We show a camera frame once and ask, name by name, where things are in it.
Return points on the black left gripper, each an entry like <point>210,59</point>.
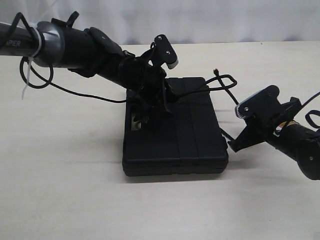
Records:
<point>147,82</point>

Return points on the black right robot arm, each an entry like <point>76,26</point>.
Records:
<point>300,144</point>

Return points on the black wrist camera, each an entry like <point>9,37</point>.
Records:
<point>164,52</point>
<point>257,100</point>

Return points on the black plastic carry case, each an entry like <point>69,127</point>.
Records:
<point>188,141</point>

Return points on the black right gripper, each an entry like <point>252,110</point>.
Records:
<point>257,130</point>

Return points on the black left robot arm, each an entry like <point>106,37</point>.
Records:
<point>90,52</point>

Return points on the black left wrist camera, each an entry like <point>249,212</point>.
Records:
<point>164,52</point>

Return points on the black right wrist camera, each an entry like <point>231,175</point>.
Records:
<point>257,100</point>

